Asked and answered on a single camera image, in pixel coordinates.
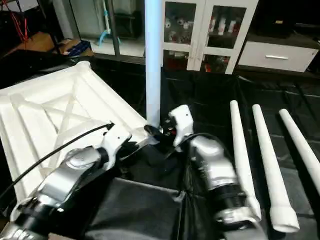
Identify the white plastic table top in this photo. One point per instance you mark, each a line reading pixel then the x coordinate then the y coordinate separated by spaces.
pixel 50 110

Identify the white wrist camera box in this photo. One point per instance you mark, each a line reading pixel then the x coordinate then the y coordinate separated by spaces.
pixel 115 140
pixel 181 122

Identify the white glass-door cabinet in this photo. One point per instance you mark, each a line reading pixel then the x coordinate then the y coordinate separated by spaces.
pixel 205 35

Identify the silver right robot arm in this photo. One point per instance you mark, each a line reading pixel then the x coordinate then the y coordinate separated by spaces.
pixel 215 175

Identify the brown cardboard box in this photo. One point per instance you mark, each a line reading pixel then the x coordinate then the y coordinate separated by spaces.
pixel 65 46

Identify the white drawer unit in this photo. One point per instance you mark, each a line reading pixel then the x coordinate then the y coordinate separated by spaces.
pixel 277 56

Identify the light blue hooked pole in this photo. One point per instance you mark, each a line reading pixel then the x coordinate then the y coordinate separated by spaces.
pixel 105 30

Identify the white plastic table leg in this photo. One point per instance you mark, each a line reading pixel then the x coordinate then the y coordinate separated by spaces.
pixel 242 155
pixel 272 170
pixel 302 145
pixel 153 60

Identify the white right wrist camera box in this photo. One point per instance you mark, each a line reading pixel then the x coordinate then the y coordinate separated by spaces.
pixel 181 122

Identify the blue plastic bag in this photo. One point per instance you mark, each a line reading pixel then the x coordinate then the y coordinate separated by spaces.
pixel 80 48

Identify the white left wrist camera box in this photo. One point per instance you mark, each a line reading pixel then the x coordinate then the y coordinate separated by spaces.
pixel 115 140

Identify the black work mat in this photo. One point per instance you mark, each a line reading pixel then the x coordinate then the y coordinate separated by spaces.
pixel 210 90

